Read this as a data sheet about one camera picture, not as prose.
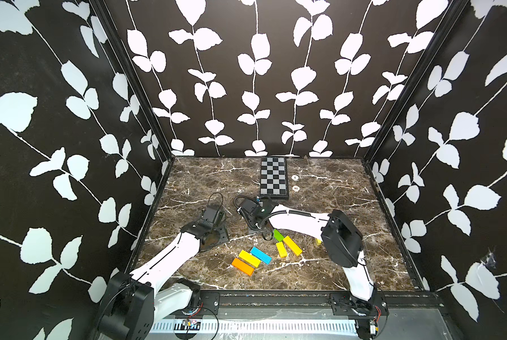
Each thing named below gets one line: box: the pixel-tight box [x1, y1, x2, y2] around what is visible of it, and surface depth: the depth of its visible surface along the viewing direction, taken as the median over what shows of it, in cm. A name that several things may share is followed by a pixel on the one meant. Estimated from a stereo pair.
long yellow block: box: [283, 235, 304, 257], surface depth 90 cm
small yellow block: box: [275, 241, 288, 258], surface depth 88 cm
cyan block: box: [250, 246, 273, 265], surface depth 86 cm
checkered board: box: [259, 157, 289, 200], surface depth 110 cm
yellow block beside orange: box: [238, 249, 262, 269], surface depth 86 cm
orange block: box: [231, 257, 255, 277], surface depth 84 cm
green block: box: [272, 228, 285, 243], surface depth 92 cm
